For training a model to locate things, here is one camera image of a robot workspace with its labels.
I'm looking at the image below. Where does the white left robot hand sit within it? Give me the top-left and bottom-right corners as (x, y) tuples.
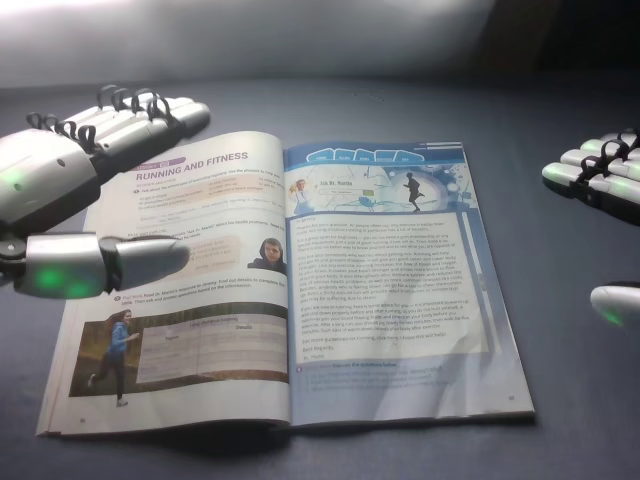
(0, 84), (212, 301)

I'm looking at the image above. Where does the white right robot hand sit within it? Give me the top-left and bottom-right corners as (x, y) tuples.
(541, 127), (640, 331)

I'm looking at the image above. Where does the dark grey table cloth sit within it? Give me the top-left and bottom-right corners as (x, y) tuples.
(0, 79), (640, 480)

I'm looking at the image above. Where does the illustrated textbook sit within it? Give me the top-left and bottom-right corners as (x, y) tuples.
(35, 130), (537, 439)

